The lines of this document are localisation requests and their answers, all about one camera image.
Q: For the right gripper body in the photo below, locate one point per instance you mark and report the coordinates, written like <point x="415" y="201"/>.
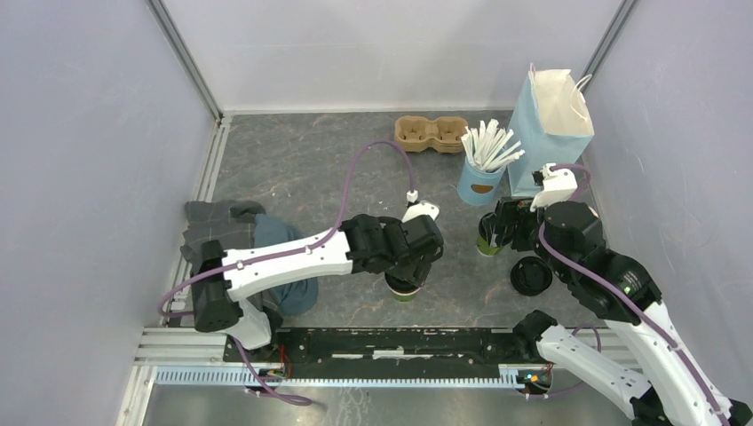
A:
<point x="517" y="209"/>

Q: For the black plastic cup lid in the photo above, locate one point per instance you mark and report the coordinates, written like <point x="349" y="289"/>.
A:
<point x="487" y="227"/>

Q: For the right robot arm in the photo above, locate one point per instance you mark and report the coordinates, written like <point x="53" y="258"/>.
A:
<point x="565" y="242"/>

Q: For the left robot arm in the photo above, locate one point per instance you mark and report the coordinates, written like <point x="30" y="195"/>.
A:
<point x="402" y="250"/>

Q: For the stack of black lids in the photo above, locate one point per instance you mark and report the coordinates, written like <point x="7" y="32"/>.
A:
<point x="530" y="276"/>

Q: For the blue straw holder cup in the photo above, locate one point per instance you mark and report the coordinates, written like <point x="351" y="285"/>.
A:
<point x="478" y="187"/>

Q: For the white wrapped straws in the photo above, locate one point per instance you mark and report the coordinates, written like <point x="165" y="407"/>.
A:
<point x="489" y="148"/>

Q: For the light blue paper bag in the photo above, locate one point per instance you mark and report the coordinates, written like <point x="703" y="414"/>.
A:
<point x="552" y="123"/>

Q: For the brown cardboard cup carrier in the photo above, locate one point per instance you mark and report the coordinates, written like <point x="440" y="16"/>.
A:
<point x="416" y="134"/>

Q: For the blue cloth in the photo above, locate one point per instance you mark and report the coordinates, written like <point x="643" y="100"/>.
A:
<point x="291" y="299"/>

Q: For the grey checked cloth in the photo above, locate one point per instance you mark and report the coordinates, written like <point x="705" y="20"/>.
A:
<point x="232" y="223"/>

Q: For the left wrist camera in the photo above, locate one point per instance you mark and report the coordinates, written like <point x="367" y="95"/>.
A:
<point x="416" y="207"/>

